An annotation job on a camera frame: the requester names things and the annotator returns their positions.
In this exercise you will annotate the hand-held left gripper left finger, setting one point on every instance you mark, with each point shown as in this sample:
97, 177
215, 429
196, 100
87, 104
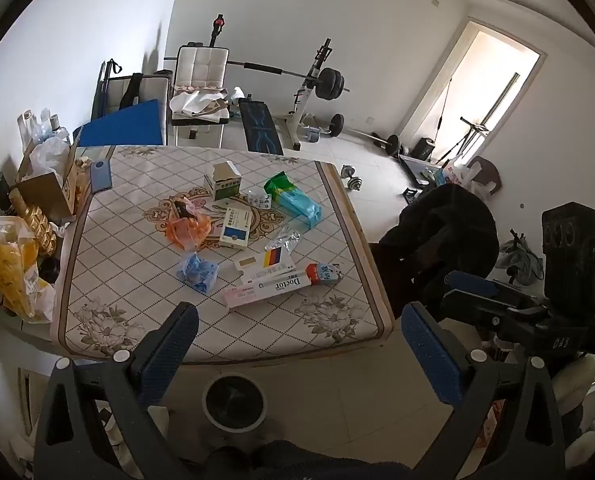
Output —
170, 347

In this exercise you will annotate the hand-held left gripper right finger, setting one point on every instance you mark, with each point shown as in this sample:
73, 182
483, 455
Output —
432, 355

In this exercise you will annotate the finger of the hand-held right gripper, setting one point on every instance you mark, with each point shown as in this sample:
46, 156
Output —
475, 282
470, 310

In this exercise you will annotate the blue plastic wrapper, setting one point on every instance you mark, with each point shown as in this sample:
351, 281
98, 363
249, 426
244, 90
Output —
197, 270

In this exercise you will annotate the white round trash bin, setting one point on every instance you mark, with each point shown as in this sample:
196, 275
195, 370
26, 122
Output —
235, 400

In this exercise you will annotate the long white pink toothpaste box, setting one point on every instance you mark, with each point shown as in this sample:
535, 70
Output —
267, 287

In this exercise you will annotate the orange plastic bag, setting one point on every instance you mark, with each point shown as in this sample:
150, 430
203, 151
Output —
190, 232

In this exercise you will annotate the white blue medicine box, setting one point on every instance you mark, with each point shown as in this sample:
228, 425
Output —
235, 230

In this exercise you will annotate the white card with coloured stripes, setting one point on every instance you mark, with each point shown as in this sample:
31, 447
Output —
272, 260

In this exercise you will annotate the small red blue carton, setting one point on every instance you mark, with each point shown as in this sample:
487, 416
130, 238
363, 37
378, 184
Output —
322, 274

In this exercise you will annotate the dark snack wrapper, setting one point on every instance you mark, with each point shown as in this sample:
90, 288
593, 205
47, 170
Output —
183, 208

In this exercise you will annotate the silver foil blister pack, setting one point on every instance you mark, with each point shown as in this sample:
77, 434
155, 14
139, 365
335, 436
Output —
285, 237

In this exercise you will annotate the green white house-shaped box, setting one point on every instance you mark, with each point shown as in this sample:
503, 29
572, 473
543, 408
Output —
225, 182

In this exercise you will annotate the green blue tissue packet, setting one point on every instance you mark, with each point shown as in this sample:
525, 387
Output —
297, 205

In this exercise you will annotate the grey cloth heap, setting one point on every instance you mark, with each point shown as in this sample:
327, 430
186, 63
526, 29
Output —
520, 260

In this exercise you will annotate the brown stool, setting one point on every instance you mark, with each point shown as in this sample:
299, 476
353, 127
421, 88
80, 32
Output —
486, 172

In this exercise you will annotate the black waste bin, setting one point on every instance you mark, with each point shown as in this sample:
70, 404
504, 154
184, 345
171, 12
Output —
422, 149

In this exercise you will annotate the black tripod stand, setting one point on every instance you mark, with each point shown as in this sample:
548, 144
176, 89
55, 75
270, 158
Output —
470, 132

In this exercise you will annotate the chrome dumbbell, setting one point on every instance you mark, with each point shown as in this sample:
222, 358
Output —
356, 183
347, 171

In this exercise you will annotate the yellow plastic bag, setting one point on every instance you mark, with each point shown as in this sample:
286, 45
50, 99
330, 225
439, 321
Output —
14, 267

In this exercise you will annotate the gold bottle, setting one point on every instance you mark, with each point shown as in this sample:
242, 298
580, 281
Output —
38, 222

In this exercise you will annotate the blue rectangular case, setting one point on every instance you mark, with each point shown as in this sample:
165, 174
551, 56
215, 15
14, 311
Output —
100, 176

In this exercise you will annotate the cardboard box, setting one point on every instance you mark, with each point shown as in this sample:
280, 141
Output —
47, 187

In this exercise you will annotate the small floor barbell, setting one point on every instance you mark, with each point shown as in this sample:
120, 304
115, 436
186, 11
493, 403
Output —
336, 125

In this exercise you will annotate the white plastic bag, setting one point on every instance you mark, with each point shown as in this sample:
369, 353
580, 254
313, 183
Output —
49, 156

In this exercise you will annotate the black weight bench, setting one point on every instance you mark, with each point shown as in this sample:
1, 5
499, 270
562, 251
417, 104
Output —
260, 127

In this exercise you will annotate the barbell with black plates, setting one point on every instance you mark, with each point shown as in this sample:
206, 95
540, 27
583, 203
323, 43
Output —
332, 82

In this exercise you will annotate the beige cloth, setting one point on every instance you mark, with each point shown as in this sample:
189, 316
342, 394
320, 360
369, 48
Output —
197, 102

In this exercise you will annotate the white barbell rack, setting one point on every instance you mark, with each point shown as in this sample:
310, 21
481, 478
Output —
307, 92

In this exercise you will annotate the group of clear plastic bottles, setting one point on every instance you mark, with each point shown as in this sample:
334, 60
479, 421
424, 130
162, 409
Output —
42, 127

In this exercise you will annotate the white padded chair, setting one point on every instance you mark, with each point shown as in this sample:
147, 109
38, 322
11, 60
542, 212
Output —
201, 67

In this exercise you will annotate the white door frame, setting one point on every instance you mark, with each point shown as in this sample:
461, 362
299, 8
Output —
412, 95

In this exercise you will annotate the black folded frame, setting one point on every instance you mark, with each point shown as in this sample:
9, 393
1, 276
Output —
103, 87

